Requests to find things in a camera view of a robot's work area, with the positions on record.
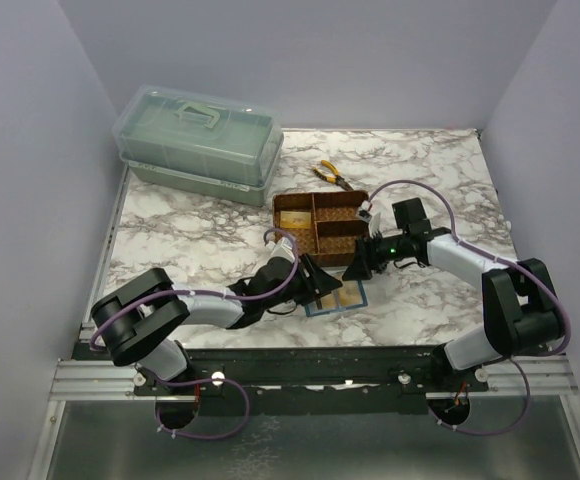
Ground gold credit card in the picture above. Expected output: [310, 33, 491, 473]
[279, 211, 312, 230]
[336, 281, 365, 308]
[315, 293, 338, 311]

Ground blue leather card holder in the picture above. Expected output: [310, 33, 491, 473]
[304, 281, 368, 317]

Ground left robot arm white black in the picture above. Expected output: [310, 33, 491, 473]
[90, 254, 342, 366]

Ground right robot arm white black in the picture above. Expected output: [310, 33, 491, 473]
[343, 198, 566, 371]

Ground brown woven divided basket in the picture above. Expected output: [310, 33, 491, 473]
[272, 190, 369, 267]

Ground green plastic storage box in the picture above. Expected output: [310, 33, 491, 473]
[113, 85, 284, 207]

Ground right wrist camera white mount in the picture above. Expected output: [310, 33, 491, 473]
[357, 200, 381, 238]

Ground yellow handled pliers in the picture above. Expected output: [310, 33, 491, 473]
[312, 160, 354, 191]

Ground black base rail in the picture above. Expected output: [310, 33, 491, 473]
[134, 346, 488, 416]

